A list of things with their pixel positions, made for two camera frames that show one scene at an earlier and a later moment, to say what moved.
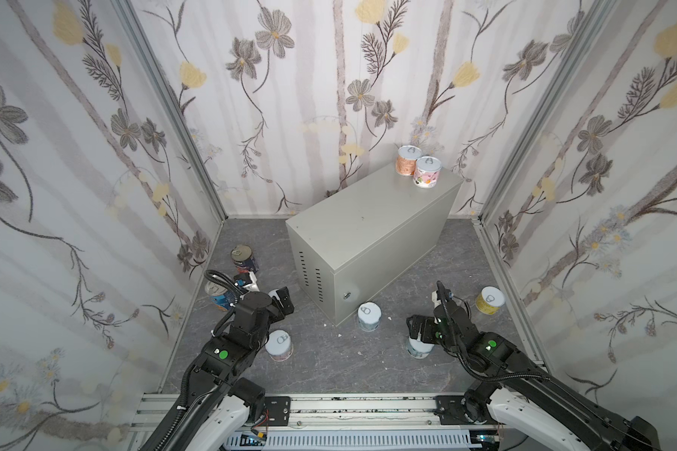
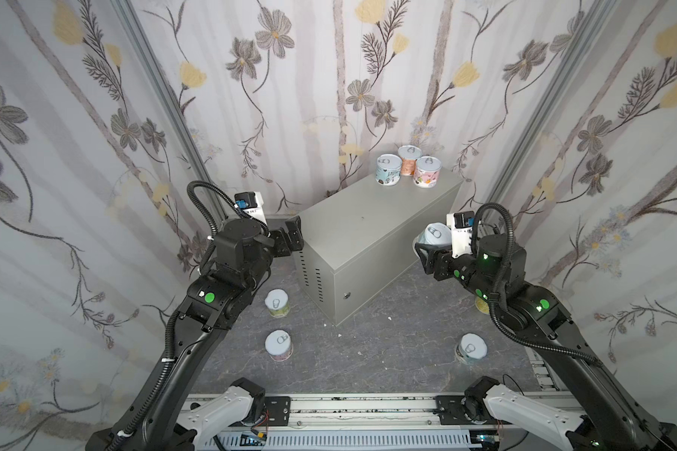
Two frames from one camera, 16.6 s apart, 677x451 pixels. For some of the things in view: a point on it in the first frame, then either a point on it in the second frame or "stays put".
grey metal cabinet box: (347, 251) stays put
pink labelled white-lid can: (279, 346) stays put
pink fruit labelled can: (427, 172) stays put
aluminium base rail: (331, 412) stays put
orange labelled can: (407, 156) stays put
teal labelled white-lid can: (418, 349) → (387, 169)
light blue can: (369, 316) → (437, 233)
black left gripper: (282, 299) → (291, 235)
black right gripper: (424, 328) → (429, 261)
